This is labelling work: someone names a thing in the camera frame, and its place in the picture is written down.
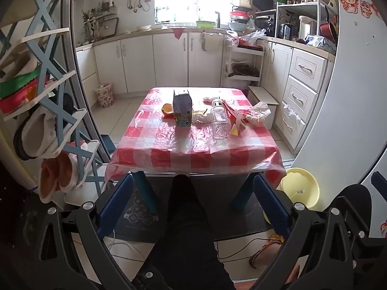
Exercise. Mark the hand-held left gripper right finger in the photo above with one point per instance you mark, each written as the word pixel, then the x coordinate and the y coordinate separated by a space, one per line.
pixel 270 206

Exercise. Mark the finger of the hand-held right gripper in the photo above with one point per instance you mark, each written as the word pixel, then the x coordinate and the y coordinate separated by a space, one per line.
pixel 380 181
pixel 358 199

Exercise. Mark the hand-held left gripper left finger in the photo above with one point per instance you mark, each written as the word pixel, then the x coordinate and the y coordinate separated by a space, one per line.
pixel 116 206

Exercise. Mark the yellow plastic bin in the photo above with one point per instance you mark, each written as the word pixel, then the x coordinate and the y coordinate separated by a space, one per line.
pixel 297 187

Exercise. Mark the white plastic bag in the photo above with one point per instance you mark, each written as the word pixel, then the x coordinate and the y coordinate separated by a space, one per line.
pixel 258 113

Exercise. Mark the clear plastic bottle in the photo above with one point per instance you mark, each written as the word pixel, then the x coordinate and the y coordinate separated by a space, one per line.
pixel 219 120

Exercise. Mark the blue-grey drink carton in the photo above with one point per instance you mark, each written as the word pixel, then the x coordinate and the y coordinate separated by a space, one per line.
pixel 182 108

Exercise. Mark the dark floor mat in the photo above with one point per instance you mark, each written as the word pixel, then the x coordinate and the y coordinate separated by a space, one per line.
pixel 136 217

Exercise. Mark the patterned slipper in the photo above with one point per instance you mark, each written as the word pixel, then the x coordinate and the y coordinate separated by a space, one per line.
pixel 267 252

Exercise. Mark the blue plastic box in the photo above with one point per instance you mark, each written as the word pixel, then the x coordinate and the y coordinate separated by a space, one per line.
pixel 108 143

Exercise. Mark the orange slippers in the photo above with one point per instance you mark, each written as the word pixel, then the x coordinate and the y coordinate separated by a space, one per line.
pixel 57 175

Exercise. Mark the white refrigerator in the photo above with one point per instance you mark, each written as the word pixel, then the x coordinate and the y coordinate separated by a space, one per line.
pixel 341 96

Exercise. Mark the red checkered plastic tablecloth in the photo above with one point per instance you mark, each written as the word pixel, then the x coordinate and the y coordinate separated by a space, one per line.
pixel 193 151

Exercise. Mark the white step stool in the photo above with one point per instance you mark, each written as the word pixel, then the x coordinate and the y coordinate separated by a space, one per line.
pixel 263 99

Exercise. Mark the white fluffy slippers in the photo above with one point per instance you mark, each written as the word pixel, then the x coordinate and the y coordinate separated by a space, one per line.
pixel 36 133

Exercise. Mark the floral waste basket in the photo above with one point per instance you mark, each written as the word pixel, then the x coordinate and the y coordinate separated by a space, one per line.
pixel 105 96

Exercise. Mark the white drawer cabinet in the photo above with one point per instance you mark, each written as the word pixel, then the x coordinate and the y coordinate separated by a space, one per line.
pixel 302 90

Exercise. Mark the black frying pan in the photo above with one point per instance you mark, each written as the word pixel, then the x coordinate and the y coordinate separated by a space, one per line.
pixel 245 70

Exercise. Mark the white base cabinets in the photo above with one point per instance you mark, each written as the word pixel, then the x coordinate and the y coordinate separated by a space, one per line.
pixel 136 63

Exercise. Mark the red and green slippers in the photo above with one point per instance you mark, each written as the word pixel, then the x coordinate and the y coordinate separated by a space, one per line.
pixel 21 90

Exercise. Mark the white trolley rack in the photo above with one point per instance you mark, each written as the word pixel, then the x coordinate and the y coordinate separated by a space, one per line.
pixel 242 54

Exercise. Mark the red pot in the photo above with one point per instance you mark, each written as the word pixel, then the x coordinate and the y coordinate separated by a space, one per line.
pixel 329 31

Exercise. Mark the white and blue shoe rack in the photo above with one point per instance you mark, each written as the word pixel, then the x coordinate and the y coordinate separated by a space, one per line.
pixel 45 51

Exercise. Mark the clear plastic bag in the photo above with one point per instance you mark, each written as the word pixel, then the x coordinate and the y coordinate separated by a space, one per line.
pixel 252 36

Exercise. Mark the white dish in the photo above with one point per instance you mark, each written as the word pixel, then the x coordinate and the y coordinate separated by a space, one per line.
pixel 144 27

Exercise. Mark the pink hanging cloth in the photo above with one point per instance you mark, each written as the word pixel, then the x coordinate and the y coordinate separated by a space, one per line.
pixel 178 33

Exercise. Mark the stack of bowls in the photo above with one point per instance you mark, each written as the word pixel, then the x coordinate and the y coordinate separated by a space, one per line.
pixel 238 22

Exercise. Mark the metal shelf rack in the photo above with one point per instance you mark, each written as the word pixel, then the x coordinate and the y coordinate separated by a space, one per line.
pixel 305 6

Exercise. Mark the green basin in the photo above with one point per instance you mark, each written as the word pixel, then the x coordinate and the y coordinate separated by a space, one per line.
pixel 206 24

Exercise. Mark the chrome kitchen faucet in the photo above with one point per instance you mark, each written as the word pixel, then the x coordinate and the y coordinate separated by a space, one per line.
pixel 196 10

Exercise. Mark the wall utensil rack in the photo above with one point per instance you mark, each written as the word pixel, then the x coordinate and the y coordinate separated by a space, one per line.
pixel 99 24

